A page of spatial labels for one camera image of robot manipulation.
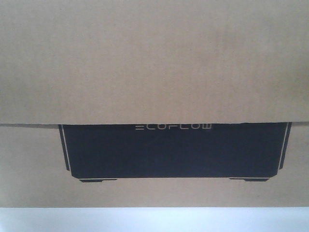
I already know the brown EcoFlow cardboard box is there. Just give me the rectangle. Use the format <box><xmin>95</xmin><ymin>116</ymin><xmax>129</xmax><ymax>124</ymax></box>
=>
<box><xmin>0</xmin><ymin>0</ymin><xmax>309</xmax><ymax>208</ymax></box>

